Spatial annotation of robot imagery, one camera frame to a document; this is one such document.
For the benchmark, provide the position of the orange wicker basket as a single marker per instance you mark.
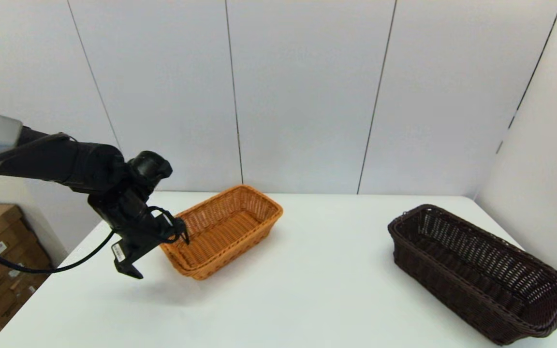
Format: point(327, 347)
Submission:
point(225, 227)

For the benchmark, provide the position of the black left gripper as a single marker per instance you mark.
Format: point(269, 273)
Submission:
point(128, 217)

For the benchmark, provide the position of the dark brown wicker basket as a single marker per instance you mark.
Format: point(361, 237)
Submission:
point(476, 270)

